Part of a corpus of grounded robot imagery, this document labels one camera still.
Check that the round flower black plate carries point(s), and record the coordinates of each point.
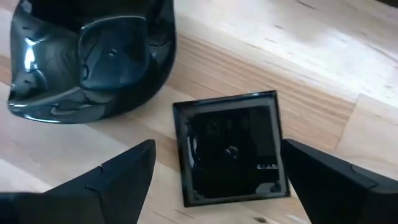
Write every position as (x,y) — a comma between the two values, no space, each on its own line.
(90,62)

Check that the small square black plate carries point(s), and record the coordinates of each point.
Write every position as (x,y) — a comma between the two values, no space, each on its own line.
(231,152)

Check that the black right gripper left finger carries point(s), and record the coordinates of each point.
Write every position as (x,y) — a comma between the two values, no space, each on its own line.
(93,193)

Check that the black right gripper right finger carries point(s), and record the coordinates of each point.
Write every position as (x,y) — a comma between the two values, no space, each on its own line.
(335,186)

